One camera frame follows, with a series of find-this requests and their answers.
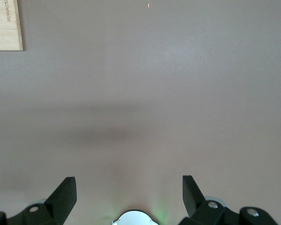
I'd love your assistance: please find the bamboo cutting board, metal handle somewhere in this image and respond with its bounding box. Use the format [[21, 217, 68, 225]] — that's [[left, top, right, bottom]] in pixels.
[[0, 0, 24, 52]]

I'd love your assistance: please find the brown table cover sheet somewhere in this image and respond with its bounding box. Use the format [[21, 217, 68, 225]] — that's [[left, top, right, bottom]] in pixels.
[[0, 0, 281, 225]]

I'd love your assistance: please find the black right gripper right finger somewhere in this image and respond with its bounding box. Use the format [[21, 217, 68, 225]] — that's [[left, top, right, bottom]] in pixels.
[[179, 175, 279, 225]]

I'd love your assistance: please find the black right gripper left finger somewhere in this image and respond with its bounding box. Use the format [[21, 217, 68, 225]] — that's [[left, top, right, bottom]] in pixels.
[[0, 177, 77, 225]]

